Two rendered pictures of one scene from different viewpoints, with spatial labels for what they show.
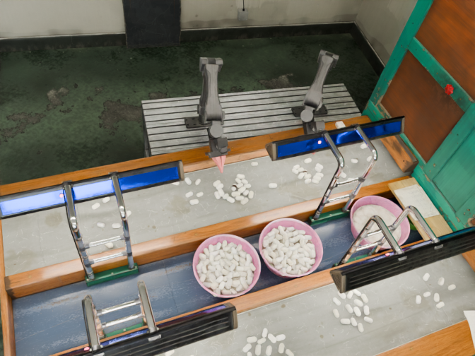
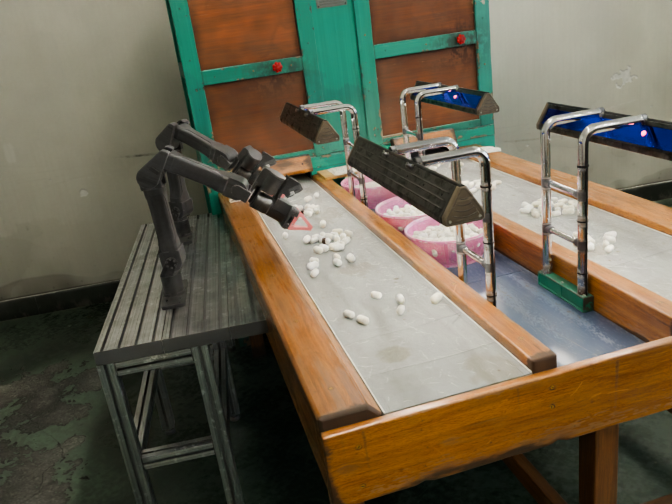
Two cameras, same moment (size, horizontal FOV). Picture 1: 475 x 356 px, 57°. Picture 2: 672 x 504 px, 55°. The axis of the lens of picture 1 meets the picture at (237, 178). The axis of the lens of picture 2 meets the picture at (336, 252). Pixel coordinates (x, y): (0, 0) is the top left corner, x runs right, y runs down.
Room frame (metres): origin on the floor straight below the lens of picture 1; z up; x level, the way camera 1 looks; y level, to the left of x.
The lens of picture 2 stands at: (0.56, 1.86, 1.42)
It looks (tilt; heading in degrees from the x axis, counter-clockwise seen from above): 20 degrees down; 287
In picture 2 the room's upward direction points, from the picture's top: 8 degrees counter-clockwise
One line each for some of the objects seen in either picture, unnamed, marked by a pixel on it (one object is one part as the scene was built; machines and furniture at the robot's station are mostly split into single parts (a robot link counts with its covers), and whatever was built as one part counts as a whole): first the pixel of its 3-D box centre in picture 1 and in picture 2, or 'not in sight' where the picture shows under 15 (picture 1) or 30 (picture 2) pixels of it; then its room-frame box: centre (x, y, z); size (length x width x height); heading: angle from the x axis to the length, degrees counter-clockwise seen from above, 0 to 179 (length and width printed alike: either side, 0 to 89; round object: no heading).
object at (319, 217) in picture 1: (333, 176); (333, 164); (1.22, -0.40, 0.90); 0.20 x 0.19 x 0.45; 120
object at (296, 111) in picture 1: (311, 106); (182, 227); (1.84, -0.32, 0.71); 0.20 x 0.07 x 0.08; 114
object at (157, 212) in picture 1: (225, 193); (333, 250); (1.13, 0.04, 0.73); 1.81 x 0.30 x 0.02; 120
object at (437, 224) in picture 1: (420, 209); (357, 168); (1.24, -0.84, 0.77); 0.33 x 0.15 x 0.01; 30
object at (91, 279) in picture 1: (102, 230); (442, 240); (0.74, 0.44, 0.90); 0.20 x 0.19 x 0.45; 120
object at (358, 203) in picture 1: (376, 226); (374, 190); (1.13, -0.65, 0.72); 0.27 x 0.27 x 0.10
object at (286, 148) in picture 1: (338, 134); (305, 120); (1.29, -0.37, 1.08); 0.62 x 0.08 x 0.07; 120
